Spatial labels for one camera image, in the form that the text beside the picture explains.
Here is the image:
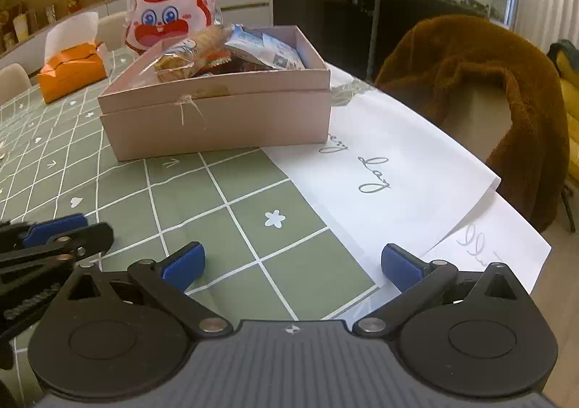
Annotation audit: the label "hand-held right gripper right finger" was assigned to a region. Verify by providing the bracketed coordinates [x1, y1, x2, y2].
[353, 243, 531, 338]

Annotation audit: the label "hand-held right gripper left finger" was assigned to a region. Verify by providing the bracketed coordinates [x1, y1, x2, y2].
[68, 241, 233, 337]

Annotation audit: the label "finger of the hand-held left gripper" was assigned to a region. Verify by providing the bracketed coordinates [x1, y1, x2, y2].
[0, 213, 89, 255]
[0, 220, 115, 287]

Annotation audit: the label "pink cardboard box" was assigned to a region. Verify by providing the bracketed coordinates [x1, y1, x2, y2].
[97, 25, 334, 163]

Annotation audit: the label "long clear cookie packet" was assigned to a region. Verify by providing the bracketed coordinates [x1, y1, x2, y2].
[151, 25, 232, 84]

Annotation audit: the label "round cracker packet red edges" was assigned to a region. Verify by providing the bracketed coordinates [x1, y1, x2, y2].
[194, 50, 240, 76]

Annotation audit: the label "blue snack packet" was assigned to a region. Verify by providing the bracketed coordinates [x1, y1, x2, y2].
[225, 24, 305, 71]

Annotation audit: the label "green checked tablecloth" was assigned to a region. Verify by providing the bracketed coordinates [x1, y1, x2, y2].
[0, 46, 381, 391]

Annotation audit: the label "white paper sheet with script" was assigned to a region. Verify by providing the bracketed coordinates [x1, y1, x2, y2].
[261, 84, 502, 251]
[424, 194, 553, 292]

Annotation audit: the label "white chair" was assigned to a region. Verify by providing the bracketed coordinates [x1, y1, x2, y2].
[0, 63, 33, 107]
[96, 12, 133, 52]

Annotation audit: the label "orange tissue box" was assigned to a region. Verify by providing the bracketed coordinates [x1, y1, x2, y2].
[37, 12, 110, 105]

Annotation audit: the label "light chair under coat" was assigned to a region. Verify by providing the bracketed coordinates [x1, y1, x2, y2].
[441, 86, 514, 161]

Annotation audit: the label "brown furry chair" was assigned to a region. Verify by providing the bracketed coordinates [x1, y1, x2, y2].
[375, 14, 571, 233]

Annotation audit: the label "yellow cushion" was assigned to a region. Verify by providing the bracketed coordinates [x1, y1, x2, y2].
[546, 39, 579, 157]

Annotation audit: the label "red rabbit face bag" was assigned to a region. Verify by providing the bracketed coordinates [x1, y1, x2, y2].
[124, 0, 223, 57]

